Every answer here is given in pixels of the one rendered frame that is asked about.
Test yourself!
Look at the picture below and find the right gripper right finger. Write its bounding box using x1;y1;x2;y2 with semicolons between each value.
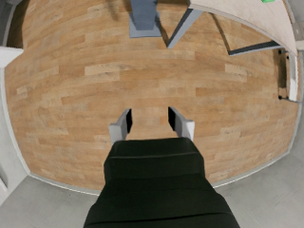
167;106;196;142

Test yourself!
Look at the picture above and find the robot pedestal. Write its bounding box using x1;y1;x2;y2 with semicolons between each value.
128;0;162;39

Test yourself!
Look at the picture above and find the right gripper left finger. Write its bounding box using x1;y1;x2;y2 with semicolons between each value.
108;107;133;143

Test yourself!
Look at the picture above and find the white desk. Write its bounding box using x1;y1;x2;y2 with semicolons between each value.
0;0;26;69

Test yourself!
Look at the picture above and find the beige table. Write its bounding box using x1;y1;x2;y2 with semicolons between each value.
166;0;299;57

